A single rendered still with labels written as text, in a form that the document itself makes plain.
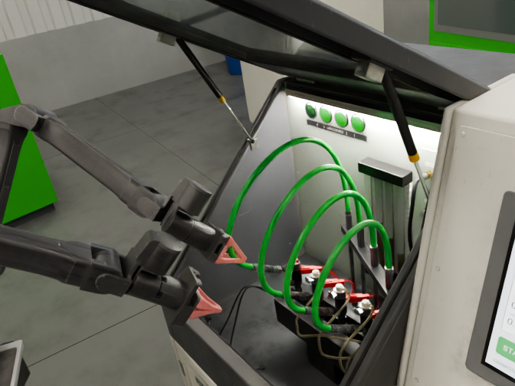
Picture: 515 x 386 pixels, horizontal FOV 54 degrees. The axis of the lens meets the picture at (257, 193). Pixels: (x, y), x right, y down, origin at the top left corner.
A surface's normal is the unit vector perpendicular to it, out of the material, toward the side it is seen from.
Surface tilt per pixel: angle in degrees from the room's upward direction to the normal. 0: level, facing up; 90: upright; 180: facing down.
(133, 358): 0
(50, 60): 90
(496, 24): 90
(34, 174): 90
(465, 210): 76
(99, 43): 90
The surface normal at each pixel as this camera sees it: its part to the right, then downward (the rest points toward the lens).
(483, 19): -0.89, 0.32
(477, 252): -0.80, 0.17
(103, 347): -0.14, -0.87
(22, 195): 0.63, 0.29
